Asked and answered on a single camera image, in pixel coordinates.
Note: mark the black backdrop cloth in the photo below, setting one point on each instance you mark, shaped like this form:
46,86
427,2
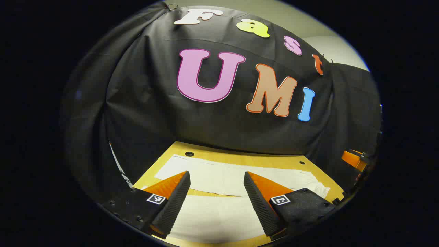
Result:
154,120

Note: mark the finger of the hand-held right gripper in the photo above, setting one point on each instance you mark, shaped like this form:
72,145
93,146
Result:
353,160

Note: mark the white jeans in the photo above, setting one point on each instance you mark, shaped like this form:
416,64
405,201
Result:
219,178

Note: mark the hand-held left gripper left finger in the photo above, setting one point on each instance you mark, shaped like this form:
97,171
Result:
175,202

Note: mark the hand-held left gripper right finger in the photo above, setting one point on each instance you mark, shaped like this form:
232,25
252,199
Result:
260,202

